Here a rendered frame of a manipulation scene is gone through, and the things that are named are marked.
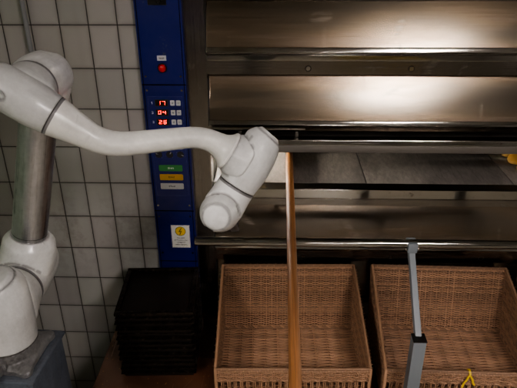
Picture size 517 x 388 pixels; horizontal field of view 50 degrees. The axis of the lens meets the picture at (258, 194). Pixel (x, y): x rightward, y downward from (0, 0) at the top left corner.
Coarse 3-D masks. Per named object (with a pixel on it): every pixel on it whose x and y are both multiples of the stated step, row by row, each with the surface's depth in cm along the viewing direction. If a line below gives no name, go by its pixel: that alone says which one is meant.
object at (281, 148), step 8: (280, 136) 208; (288, 136) 208; (304, 136) 208; (312, 136) 208; (320, 136) 208; (328, 136) 208; (336, 136) 208; (344, 136) 208; (352, 136) 208; (360, 136) 208; (368, 136) 208; (376, 136) 208; (384, 136) 208; (392, 136) 208; (400, 136) 208; (408, 136) 208; (416, 136) 209; (424, 136) 209; (432, 136) 209; (360, 152) 192; (368, 152) 191; (376, 152) 191; (384, 152) 191; (392, 152) 191; (400, 152) 191; (408, 152) 191; (416, 152) 191; (424, 152) 191; (432, 152) 190; (440, 152) 190; (448, 152) 190; (456, 152) 190; (464, 152) 190; (472, 152) 190; (480, 152) 190; (488, 152) 190; (496, 152) 190; (504, 152) 190; (512, 152) 190
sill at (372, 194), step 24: (264, 192) 216; (312, 192) 215; (336, 192) 215; (360, 192) 215; (384, 192) 214; (408, 192) 214; (432, 192) 214; (456, 192) 213; (480, 192) 213; (504, 192) 213
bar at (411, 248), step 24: (216, 240) 183; (240, 240) 183; (264, 240) 183; (312, 240) 182; (336, 240) 182; (360, 240) 182; (384, 240) 182; (408, 240) 182; (432, 240) 181; (456, 240) 181; (480, 240) 181; (504, 240) 181; (408, 360) 178; (408, 384) 178
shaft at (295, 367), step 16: (288, 160) 233; (288, 176) 218; (288, 192) 206; (288, 208) 195; (288, 224) 186; (288, 240) 177; (288, 256) 168; (288, 272) 161; (288, 288) 155; (288, 304) 148; (288, 320) 143; (288, 336) 138
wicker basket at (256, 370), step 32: (224, 288) 229; (256, 288) 229; (320, 288) 228; (352, 288) 228; (224, 320) 229; (256, 320) 231; (320, 320) 231; (352, 320) 227; (256, 352) 218; (288, 352) 218; (320, 352) 218; (224, 384) 194; (256, 384) 203; (288, 384) 203; (320, 384) 203; (352, 384) 203
